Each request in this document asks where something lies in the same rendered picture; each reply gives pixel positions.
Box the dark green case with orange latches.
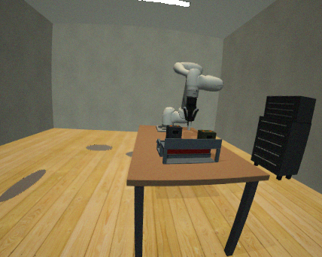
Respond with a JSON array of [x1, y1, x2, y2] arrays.
[[197, 130, 217, 139]]

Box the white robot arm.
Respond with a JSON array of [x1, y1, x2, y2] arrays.
[[158, 62, 223, 130]]

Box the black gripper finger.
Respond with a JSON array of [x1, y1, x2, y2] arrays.
[[183, 107, 191, 130], [190, 107, 199, 126]]

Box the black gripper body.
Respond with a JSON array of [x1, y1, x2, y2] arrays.
[[186, 97, 197, 111]]

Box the grey metal shelf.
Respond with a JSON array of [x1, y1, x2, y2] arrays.
[[156, 138, 222, 165]]

